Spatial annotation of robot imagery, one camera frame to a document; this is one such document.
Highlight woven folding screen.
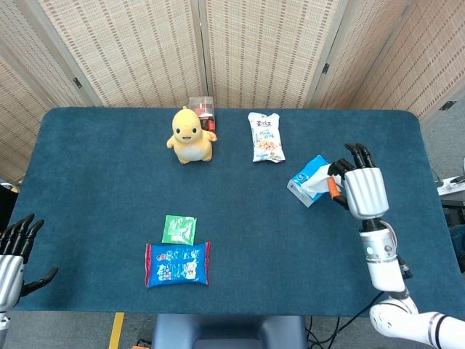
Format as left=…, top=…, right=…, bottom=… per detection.
left=0, top=0, right=465, bottom=182

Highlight black cable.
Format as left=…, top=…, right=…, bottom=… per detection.
left=304, top=290, right=386, bottom=349

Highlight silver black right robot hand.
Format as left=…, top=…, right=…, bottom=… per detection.
left=325, top=143, right=389, bottom=221

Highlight black box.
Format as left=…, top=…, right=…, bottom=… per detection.
left=0, top=183, right=19, bottom=227

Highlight yellow floor tape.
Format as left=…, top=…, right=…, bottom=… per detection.
left=108, top=312, right=125, bottom=349

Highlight blue snack packet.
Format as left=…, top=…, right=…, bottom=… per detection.
left=145, top=241, right=211, bottom=289

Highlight white snack bag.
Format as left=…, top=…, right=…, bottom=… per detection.
left=248, top=111, right=286, bottom=164

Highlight clear plastic box red contents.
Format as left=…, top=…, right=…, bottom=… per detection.
left=187, top=95, right=217, bottom=132

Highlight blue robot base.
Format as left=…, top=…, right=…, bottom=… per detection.
left=150, top=314, right=308, bottom=349

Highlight green sachet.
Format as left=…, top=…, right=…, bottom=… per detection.
left=161, top=214, right=198, bottom=245

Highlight blue tissue pack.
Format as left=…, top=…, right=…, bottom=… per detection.
left=286, top=154, right=344, bottom=209

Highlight yellow dinosaur plush toy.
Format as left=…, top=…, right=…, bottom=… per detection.
left=166, top=105, right=218, bottom=165

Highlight black side furniture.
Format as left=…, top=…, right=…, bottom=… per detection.
left=439, top=191, right=465, bottom=229

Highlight white power strip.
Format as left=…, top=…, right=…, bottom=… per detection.
left=437, top=175, right=465, bottom=196

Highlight blue table cloth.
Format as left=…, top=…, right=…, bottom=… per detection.
left=7, top=107, right=465, bottom=318

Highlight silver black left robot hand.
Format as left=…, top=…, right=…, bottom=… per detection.
left=0, top=213, right=59, bottom=313

